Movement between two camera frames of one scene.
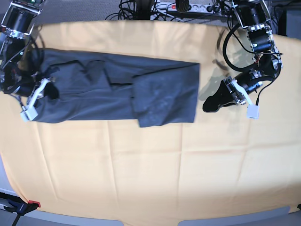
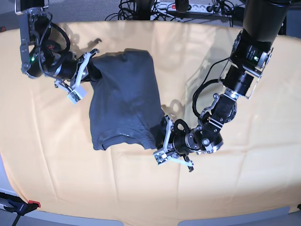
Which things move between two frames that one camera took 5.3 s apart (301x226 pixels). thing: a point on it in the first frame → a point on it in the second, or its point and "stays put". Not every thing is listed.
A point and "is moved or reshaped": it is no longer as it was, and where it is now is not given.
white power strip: x=200 y=8 stays put
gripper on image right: x=229 y=91 → x=163 y=131
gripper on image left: x=33 y=91 → x=83 y=65
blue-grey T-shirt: x=100 y=86 is moved or reshaped
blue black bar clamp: x=17 y=205 stays put
